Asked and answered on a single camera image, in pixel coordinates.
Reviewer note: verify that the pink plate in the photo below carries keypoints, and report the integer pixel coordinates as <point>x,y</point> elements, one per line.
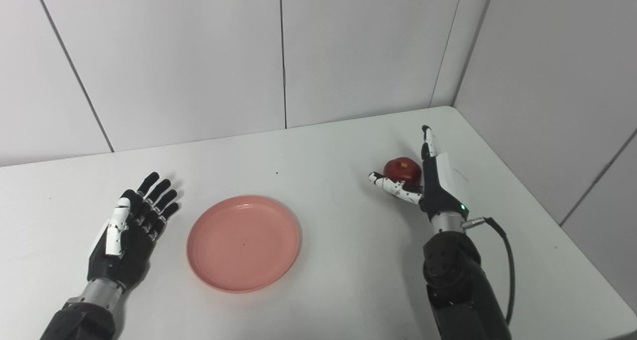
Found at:
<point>243,243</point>

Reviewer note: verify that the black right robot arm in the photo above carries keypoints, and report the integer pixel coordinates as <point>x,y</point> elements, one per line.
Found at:
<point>460,280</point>

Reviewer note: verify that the red apple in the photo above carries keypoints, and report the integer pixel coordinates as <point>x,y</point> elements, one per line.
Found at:
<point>402,170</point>

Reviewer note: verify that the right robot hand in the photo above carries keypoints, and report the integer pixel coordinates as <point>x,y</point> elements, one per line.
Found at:
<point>435,185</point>

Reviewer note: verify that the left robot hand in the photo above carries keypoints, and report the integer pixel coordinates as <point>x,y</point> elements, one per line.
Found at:
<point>132,240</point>

